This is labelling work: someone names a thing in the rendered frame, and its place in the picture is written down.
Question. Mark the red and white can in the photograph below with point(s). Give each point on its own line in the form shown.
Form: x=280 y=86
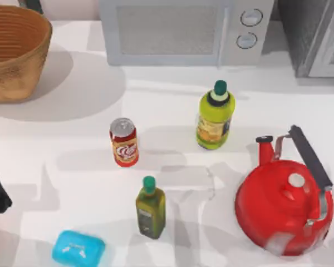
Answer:
x=124 y=143

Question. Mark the light green bottle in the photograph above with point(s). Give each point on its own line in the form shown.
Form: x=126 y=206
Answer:
x=215 y=122

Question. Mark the dark olive oil bottle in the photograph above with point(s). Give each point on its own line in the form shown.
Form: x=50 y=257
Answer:
x=151 y=208

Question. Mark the pale microwave oven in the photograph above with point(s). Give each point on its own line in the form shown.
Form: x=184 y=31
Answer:
x=167 y=30

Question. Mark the microwave oven knob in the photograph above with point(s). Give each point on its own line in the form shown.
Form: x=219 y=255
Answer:
x=246 y=40
x=251 y=17

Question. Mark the red kettle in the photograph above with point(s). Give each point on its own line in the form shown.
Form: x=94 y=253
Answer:
x=284 y=205

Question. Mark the blue soap bar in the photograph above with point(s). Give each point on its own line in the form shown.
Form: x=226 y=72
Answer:
x=78 y=248

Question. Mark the brown woven basket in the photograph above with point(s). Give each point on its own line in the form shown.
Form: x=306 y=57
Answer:
x=14 y=55

